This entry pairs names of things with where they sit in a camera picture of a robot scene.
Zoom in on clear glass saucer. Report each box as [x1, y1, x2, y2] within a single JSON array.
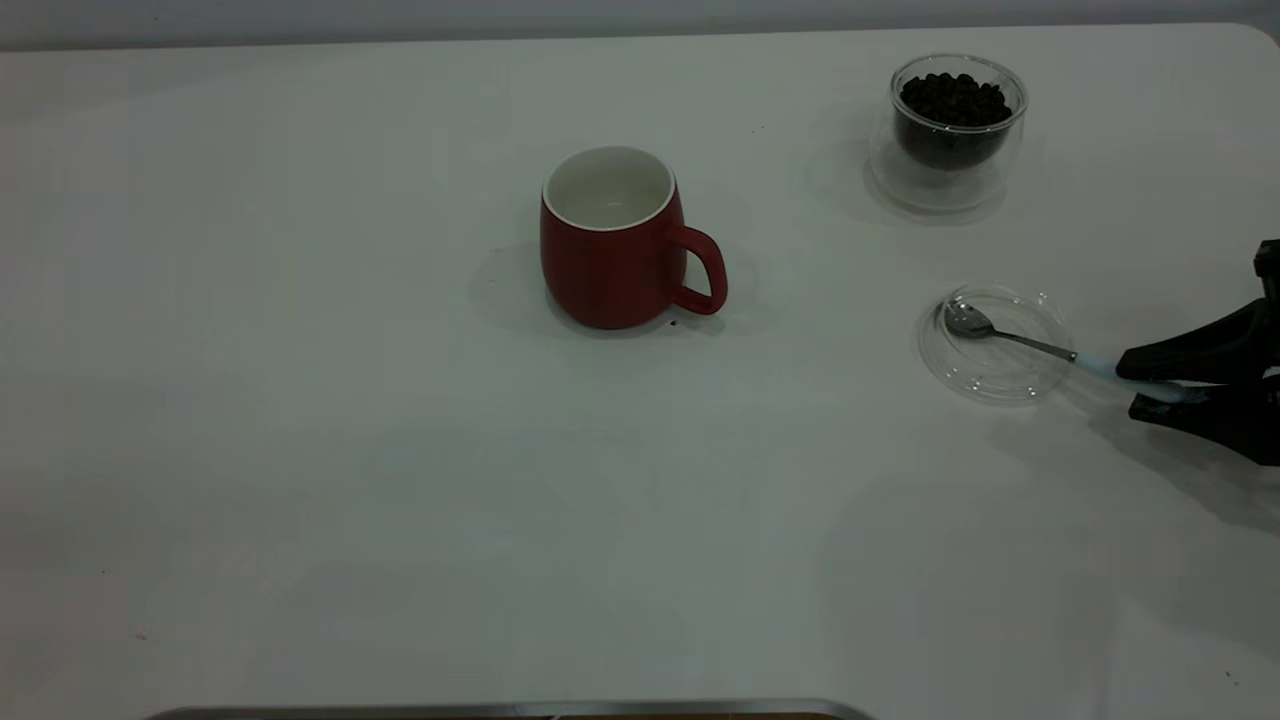
[[918, 283, 1079, 406]]

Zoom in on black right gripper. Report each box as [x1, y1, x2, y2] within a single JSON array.
[[1115, 240, 1280, 467]]

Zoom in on dark coffee beans heap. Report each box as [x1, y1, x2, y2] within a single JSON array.
[[897, 72, 1013, 171]]

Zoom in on clear double-wall glass cup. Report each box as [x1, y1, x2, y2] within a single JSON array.
[[865, 53, 1031, 216]]

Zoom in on metal spoon light blue handle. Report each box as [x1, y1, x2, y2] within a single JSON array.
[[944, 300, 1189, 404]]

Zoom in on silver metal tray rim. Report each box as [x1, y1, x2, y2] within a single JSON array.
[[145, 698, 876, 720]]

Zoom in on red ceramic mug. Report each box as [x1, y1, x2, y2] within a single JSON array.
[[541, 146, 729, 331]]

